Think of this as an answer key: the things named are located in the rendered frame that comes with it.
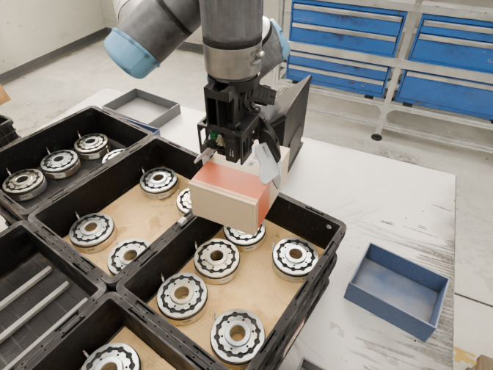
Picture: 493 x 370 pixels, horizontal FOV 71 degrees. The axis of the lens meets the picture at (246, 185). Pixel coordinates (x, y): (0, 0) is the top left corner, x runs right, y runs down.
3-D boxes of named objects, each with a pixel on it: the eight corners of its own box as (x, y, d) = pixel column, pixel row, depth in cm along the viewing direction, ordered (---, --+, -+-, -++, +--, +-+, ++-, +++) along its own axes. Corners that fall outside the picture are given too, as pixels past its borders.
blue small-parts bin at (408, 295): (439, 293, 88) (450, 278, 83) (425, 342, 79) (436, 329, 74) (364, 257, 96) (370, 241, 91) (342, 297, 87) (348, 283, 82)
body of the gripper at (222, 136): (198, 156, 52) (189, 81, 44) (224, 127, 58) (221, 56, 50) (244, 169, 50) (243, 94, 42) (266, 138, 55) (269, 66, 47)
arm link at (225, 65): (219, 25, 47) (275, 34, 44) (221, 58, 50) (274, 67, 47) (191, 44, 42) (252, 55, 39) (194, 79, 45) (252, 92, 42)
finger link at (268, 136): (261, 168, 56) (233, 124, 53) (265, 161, 57) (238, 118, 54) (285, 161, 53) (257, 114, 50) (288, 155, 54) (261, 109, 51)
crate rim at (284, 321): (238, 179, 89) (238, 172, 87) (347, 231, 76) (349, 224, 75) (114, 294, 65) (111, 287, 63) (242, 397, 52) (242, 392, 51)
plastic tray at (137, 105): (181, 113, 153) (180, 103, 149) (149, 134, 140) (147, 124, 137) (138, 97, 163) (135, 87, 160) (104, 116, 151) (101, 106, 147)
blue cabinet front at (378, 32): (285, 78, 263) (292, -3, 225) (382, 97, 241) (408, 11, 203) (284, 79, 261) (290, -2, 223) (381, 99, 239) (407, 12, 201)
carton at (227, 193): (232, 162, 72) (231, 132, 67) (287, 178, 68) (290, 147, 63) (192, 213, 61) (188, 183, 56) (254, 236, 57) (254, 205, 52)
